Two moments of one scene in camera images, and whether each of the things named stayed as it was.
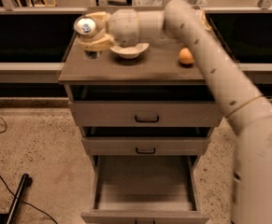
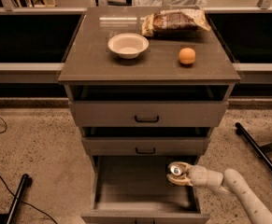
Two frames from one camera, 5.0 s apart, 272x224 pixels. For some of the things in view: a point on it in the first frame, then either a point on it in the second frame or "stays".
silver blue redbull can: [85, 25] -> [176, 170]
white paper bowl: [130, 52] stays
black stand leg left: [21, 188] stays
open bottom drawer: [145, 189] stays
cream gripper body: [123, 26] -> [200, 175]
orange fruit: [185, 56] stays
